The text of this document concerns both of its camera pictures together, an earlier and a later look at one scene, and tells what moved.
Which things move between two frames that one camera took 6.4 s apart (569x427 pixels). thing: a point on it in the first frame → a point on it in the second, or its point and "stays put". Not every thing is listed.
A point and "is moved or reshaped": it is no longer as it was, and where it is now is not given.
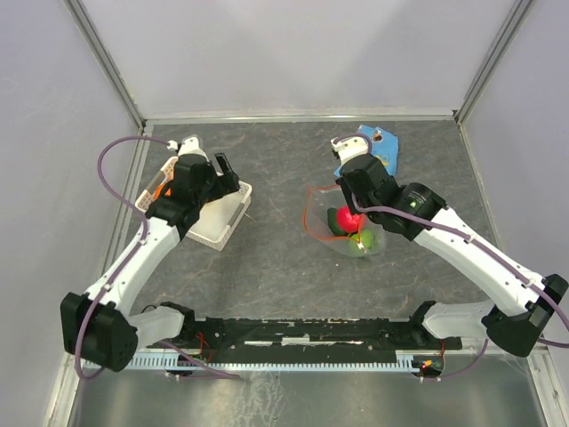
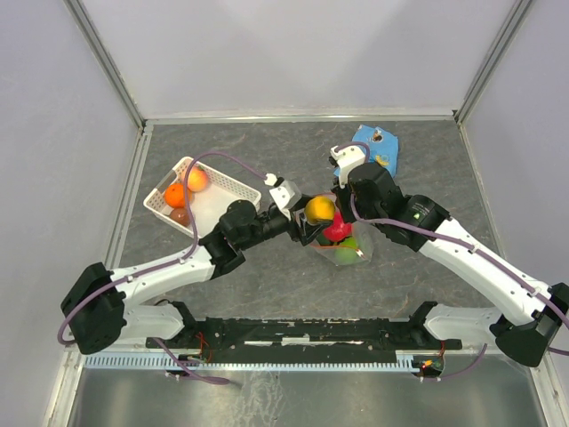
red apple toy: x=349 y=222 is moved or reshaped
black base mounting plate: x=312 y=339 stays put
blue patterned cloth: x=384 y=147 stays put
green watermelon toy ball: x=363 y=241 → x=345 y=253
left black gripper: x=221 y=186 → x=304 y=233
